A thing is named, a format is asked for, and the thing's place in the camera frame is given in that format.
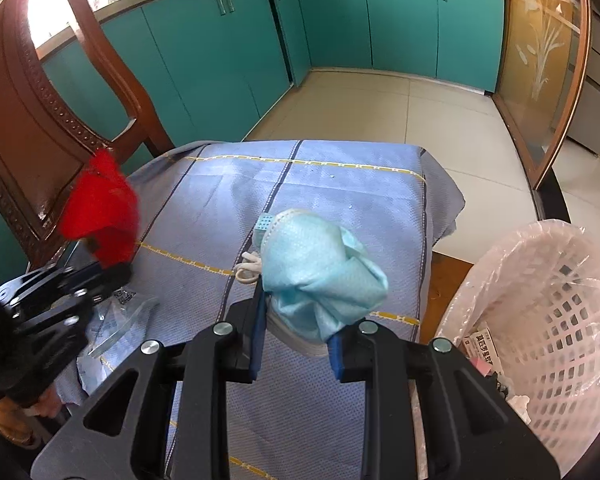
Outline carved wooden chair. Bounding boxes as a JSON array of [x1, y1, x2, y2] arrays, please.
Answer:
[[0, 0, 173, 460]]

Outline clear plastic snack bag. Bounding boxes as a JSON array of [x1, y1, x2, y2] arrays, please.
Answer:
[[80, 287, 159, 363]]

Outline frosted glass sliding door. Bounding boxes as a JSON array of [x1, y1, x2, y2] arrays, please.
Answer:
[[493, 0, 592, 190]]

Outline red snack wrapper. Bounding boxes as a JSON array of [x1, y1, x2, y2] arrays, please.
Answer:
[[57, 148, 140, 269]]

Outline blue cloth on stool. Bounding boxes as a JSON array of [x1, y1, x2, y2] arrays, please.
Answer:
[[57, 141, 465, 479]]

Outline white plastic trash basket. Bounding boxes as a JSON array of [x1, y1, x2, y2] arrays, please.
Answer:
[[437, 220, 600, 474]]

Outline white medicine box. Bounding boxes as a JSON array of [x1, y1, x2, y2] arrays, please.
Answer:
[[462, 322, 504, 376]]

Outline teal lower kitchen cabinets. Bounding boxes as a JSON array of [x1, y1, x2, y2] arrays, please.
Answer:
[[0, 0, 506, 283]]

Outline silver refrigerator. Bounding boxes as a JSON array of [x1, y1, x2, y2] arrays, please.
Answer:
[[567, 8, 600, 157]]

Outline person's left hand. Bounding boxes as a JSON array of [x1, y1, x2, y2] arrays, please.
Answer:
[[22, 384, 65, 418]]

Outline light blue face mask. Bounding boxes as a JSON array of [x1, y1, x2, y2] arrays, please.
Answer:
[[234, 209, 389, 358]]

